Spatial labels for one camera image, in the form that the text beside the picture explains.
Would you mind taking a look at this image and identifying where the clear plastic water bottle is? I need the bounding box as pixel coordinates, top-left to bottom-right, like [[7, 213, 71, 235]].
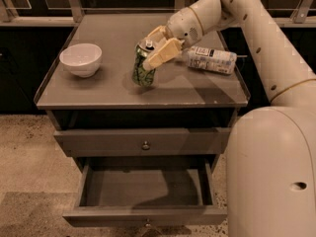
[[183, 46, 237, 75]]

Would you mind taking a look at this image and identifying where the metal window frame rail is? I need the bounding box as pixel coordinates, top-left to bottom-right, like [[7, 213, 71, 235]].
[[0, 0, 316, 28]]

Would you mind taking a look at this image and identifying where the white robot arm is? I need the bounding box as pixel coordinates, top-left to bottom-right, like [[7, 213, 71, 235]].
[[143, 0, 316, 237]]

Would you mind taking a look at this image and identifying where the white ceramic bowl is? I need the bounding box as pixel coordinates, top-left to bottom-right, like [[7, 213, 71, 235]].
[[59, 43, 102, 78]]

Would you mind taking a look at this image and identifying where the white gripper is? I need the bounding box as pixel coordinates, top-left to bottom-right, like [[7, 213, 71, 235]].
[[143, 7, 203, 71]]

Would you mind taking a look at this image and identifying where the grey open middle drawer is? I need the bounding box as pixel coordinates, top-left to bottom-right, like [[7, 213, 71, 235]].
[[63, 155, 227, 227]]

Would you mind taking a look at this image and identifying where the grey top drawer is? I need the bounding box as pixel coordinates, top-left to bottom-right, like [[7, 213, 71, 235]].
[[54, 128, 230, 157]]

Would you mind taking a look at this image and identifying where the dark green soda can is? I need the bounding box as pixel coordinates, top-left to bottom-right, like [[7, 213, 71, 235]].
[[132, 38, 155, 87]]

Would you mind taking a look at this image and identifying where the round metal drawer knob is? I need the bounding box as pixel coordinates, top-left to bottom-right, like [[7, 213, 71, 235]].
[[141, 141, 150, 150]]

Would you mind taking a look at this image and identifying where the grey drawer cabinet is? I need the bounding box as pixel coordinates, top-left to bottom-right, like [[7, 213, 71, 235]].
[[34, 12, 251, 228]]

